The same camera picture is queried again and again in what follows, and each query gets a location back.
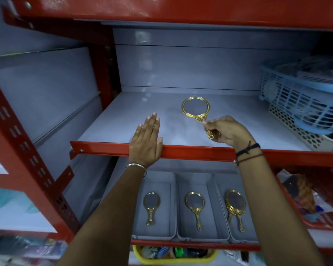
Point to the black comb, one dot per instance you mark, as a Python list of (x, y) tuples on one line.
[(197, 252)]

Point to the grey plastic tray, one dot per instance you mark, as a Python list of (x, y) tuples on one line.
[(211, 218), (158, 232), (248, 232)]

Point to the blue comb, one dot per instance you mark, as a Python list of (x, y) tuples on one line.
[(163, 252)]

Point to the orange packaged item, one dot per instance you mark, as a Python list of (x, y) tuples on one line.
[(305, 192)]

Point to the beige plastic basket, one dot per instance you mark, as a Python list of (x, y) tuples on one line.
[(299, 135)]

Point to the green comb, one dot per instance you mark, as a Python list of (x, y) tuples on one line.
[(178, 252)]

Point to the person's right hand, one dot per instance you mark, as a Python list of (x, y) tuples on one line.
[(233, 132)]

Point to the person's right forearm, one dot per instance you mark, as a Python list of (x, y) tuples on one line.
[(277, 213)]

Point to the person's left forearm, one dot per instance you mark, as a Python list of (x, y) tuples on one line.
[(108, 218)]

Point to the red plastic basket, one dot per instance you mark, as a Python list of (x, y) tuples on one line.
[(308, 223)]

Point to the yellow plastic basket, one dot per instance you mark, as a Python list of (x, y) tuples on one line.
[(137, 256)]

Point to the blue plastic basket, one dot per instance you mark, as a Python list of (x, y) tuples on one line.
[(291, 91)]

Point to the gold hand mirror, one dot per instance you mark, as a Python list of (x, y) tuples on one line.
[(194, 202), (195, 106), (151, 203), (235, 200)]

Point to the person's left little finger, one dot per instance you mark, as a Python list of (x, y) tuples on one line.
[(139, 131)]

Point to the person's left hand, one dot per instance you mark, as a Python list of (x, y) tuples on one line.
[(144, 146)]

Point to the person's left thumb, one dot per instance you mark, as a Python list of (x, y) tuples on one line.
[(159, 145)]

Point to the person's left middle finger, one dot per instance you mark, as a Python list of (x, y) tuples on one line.
[(154, 124)]

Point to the person's right fingers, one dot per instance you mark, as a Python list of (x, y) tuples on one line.
[(215, 126)]

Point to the red metal shelf rack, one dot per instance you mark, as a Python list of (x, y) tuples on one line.
[(183, 150)]

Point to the silver bangle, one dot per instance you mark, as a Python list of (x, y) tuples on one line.
[(136, 165)]

